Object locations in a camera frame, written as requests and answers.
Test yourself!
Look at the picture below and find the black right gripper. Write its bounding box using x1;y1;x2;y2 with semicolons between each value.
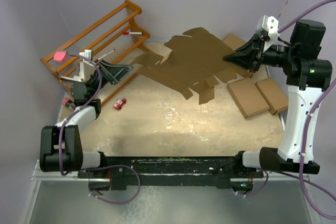
224;33;298;73

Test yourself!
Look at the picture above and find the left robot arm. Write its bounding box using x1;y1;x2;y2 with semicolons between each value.
39;60;133;178

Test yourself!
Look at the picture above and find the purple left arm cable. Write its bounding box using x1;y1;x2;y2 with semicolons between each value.
59;52;142;205

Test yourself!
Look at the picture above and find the medium folded cardboard box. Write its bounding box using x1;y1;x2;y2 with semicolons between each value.
227;78;270;118

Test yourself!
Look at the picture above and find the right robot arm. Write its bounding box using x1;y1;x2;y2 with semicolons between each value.
223;16;332;177

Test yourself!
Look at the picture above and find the pink capped green can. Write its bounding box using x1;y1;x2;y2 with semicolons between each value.
62;98;76;111

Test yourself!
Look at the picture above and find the orange wooden rack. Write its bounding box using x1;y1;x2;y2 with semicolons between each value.
41;0;150;104

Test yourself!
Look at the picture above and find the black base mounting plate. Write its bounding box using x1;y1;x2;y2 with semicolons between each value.
78;155;263;191

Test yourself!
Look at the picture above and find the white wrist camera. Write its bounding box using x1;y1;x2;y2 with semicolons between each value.
256;15;279;52
79;49;95;82

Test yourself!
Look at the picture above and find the aluminium frame rail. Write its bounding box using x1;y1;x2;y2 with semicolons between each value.
33;161;299;179

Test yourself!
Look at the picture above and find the brown capped white marker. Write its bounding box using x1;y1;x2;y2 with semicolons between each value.
98;49;115;61

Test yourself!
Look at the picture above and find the pink eraser block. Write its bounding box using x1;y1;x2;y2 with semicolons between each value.
53;51;68;63

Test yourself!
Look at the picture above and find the large folded cardboard box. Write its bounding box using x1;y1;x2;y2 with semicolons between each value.
223;33;246;51

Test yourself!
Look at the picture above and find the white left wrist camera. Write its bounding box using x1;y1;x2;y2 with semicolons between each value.
79;49;95;82

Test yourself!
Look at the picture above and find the white angled bracket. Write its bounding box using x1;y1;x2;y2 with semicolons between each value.
60;61;85;82

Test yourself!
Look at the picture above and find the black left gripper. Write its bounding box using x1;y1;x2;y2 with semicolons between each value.
87;60;132;98

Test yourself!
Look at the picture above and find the red toy car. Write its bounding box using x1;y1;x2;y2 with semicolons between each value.
113;98;127;110

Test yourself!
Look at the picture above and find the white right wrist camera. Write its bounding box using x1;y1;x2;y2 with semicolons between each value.
256;15;279;52

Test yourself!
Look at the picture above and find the red capped white marker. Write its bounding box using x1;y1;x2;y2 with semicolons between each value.
123;31;142;35

